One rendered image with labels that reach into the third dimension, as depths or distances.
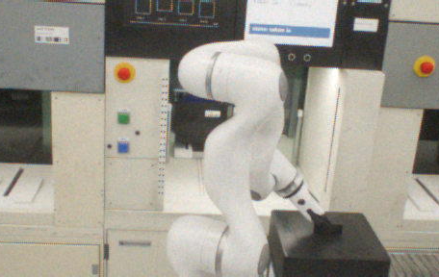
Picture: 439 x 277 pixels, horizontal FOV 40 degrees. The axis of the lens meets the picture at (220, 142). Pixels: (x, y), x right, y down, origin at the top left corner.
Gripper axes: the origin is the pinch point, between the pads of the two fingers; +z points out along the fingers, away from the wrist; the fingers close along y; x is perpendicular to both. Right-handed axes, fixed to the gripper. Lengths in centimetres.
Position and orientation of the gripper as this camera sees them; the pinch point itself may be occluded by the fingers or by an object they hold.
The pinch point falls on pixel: (325, 224)
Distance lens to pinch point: 174.8
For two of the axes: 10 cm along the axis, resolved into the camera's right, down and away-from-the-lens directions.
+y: -0.5, -3.3, 9.4
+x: -7.5, 6.3, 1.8
